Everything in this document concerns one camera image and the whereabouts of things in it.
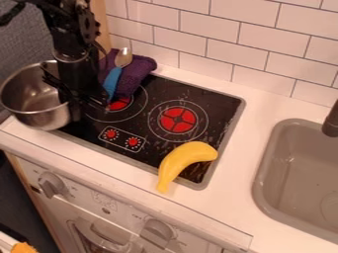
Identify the toy stove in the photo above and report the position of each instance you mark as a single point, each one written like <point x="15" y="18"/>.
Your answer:
<point x="176" y="118"/>

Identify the yellow toy banana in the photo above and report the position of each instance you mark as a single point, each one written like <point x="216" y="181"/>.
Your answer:
<point x="185" y="158"/>

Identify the silver pot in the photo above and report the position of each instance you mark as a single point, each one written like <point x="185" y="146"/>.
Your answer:
<point x="31" y="99"/>

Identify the purple cloth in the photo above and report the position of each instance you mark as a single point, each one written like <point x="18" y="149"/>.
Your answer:
<point x="134" y="74"/>

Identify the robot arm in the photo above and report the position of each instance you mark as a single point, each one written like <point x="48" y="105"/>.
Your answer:
<point x="70" y="23"/>

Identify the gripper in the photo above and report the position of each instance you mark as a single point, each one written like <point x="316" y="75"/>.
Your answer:
<point x="77" y="75"/>

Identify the yellow toy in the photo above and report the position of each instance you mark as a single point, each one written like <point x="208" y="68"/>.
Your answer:
<point x="23" y="248"/>

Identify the tap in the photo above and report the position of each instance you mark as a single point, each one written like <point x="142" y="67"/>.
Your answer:
<point x="331" y="123"/>

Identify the toy sink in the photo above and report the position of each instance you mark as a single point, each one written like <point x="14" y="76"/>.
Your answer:
<point x="303" y="184"/>

